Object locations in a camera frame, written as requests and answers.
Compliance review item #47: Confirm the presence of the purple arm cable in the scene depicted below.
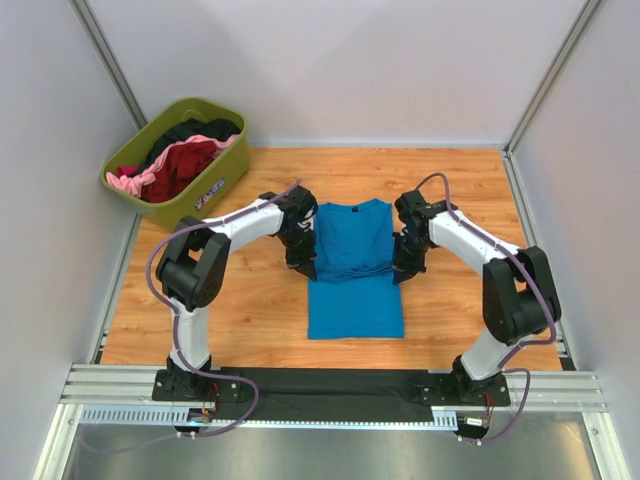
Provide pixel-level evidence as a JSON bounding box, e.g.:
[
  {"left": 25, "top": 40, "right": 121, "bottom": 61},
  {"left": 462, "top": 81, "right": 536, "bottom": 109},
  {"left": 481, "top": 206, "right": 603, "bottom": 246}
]
[
  {"left": 79, "top": 178, "right": 305, "bottom": 456},
  {"left": 416, "top": 172, "right": 559, "bottom": 447}
]

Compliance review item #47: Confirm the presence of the blue t shirt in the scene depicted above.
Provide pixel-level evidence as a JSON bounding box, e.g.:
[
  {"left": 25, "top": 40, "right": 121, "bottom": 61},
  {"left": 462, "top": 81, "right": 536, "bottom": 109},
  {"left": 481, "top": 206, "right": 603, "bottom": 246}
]
[{"left": 308, "top": 199, "right": 405, "bottom": 340}]

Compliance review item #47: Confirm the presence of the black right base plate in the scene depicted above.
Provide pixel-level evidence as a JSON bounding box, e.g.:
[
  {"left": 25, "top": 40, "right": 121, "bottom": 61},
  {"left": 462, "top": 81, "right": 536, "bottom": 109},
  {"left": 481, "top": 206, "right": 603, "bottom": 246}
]
[{"left": 412, "top": 371, "right": 511, "bottom": 407}]

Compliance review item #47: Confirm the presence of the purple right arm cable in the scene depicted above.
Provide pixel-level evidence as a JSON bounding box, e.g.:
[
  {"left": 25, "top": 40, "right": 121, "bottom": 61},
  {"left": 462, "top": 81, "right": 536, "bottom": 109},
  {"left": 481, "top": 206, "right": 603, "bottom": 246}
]
[{"left": 416, "top": 172, "right": 559, "bottom": 447}]

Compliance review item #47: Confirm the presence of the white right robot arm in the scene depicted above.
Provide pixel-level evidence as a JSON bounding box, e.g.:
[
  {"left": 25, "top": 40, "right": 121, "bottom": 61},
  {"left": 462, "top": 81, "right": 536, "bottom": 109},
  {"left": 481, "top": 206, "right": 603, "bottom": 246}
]
[{"left": 392, "top": 190, "right": 561, "bottom": 406}]

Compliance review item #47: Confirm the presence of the dark red garment in bin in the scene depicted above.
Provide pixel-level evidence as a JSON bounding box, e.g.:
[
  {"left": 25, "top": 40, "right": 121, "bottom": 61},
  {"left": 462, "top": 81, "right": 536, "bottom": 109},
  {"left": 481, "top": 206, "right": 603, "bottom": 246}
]
[{"left": 115, "top": 141, "right": 221, "bottom": 205}]

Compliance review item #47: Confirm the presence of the pink garment in bin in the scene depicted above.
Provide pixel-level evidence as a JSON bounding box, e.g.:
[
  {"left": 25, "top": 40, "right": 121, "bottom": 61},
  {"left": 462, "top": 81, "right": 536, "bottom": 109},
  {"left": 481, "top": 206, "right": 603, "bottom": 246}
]
[{"left": 103, "top": 133, "right": 240, "bottom": 199}]

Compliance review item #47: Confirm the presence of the aluminium frame post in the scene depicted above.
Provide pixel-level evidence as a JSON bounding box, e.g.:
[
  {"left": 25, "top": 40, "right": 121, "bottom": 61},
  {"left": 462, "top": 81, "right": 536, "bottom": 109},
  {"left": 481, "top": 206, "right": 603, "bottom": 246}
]
[
  {"left": 69, "top": 0, "right": 147, "bottom": 130},
  {"left": 503, "top": 0, "right": 604, "bottom": 156}
]

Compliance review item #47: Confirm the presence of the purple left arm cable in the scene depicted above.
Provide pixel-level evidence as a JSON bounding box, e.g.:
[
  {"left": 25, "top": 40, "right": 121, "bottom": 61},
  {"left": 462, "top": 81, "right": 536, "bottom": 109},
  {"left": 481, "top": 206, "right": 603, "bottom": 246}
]
[{"left": 79, "top": 178, "right": 305, "bottom": 456}]

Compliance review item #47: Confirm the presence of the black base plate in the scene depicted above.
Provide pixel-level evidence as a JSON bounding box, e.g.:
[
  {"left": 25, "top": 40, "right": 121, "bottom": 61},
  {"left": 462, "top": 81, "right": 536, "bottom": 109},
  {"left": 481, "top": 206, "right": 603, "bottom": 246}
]
[
  {"left": 412, "top": 371, "right": 511, "bottom": 407},
  {"left": 151, "top": 369, "right": 254, "bottom": 403}
]

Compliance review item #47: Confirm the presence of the green plastic laundry bin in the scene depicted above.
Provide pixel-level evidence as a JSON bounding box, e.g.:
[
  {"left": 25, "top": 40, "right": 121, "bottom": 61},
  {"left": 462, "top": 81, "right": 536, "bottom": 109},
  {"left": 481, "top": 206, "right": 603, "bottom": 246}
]
[{"left": 101, "top": 97, "right": 250, "bottom": 232}]

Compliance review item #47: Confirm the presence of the aluminium front frame beam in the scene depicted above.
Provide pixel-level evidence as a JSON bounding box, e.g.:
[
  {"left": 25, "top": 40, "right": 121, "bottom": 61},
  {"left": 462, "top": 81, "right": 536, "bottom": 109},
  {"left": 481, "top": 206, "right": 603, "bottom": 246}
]
[{"left": 61, "top": 365, "right": 607, "bottom": 412}]

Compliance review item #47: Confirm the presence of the right aluminium frame post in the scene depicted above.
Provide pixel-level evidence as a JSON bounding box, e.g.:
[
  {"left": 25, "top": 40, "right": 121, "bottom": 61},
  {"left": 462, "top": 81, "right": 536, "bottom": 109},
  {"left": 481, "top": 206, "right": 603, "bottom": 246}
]
[{"left": 503, "top": 0, "right": 604, "bottom": 156}]

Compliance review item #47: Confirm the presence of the slotted aluminium cable rail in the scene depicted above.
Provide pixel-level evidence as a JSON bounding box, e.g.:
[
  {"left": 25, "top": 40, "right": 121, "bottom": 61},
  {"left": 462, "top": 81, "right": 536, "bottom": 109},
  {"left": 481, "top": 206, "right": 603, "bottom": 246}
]
[{"left": 79, "top": 404, "right": 459, "bottom": 431}]

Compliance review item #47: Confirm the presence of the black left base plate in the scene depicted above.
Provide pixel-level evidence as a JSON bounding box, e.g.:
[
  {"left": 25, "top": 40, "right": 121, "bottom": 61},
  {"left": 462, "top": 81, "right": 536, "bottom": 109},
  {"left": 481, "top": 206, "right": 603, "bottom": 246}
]
[{"left": 151, "top": 369, "right": 254, "bottom": 403}]

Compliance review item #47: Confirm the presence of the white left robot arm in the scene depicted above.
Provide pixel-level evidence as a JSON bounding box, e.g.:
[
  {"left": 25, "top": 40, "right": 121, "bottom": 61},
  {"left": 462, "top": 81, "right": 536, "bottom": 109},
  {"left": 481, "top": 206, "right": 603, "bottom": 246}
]
[{"left": 152, "top": 184, "right": 318, "bottom": 401}]

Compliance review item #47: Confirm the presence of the left aluminium frame post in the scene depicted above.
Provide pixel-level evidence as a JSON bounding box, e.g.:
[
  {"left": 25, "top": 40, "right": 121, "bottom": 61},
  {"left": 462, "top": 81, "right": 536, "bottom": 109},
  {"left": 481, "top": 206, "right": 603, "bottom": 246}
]
[{"left": 69, "top": 0, "right": 147, "bottom": 130}]

